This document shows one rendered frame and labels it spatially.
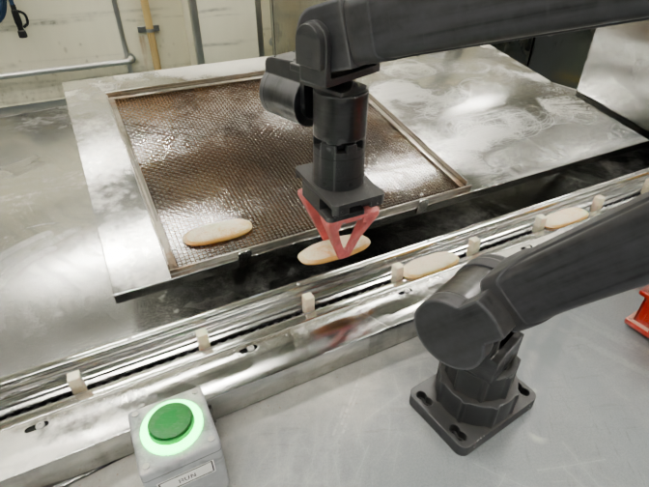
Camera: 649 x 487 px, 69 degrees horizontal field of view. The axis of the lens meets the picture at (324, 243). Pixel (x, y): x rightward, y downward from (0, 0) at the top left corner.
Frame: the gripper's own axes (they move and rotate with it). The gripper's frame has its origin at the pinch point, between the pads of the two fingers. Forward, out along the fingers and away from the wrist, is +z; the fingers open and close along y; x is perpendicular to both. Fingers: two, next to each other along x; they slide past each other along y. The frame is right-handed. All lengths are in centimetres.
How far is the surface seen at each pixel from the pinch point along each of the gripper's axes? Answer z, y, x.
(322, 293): 8.5, -0.9, -1.4
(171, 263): 4.4, -11.0, -18.8
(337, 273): 7.4, -2.4, 1.7
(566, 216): 7.5, 1.5, 42.8
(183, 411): 2.8, 13.2, -22.8
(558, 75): 57, -163, 251
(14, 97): 87, -368, -68
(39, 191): 13, -56, -36
